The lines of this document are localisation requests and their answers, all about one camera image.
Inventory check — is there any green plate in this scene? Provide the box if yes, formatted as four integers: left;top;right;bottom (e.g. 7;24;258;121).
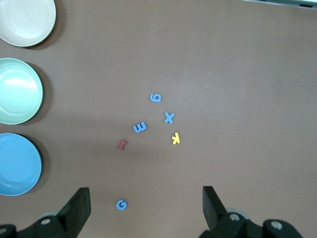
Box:
0;58;44;125

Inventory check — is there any blue foam letter G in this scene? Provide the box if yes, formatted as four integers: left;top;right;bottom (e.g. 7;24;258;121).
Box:
115;199;128;211

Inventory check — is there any blue plate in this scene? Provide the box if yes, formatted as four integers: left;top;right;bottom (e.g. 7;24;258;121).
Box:
0;132;43;196

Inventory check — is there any beige plate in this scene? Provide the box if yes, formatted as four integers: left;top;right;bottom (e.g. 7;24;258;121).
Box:
0;0;57;48

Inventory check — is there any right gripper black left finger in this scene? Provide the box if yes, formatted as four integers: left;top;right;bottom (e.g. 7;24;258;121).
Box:
0;187;91;238

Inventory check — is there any blue foam letter E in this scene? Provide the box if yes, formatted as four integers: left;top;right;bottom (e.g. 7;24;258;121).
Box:
132;121;147;134

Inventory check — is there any white table edge rail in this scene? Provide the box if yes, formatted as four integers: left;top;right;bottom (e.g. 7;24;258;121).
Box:
241;0;317;9

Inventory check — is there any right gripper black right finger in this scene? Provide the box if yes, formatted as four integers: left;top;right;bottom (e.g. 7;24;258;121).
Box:
199;185;304;238

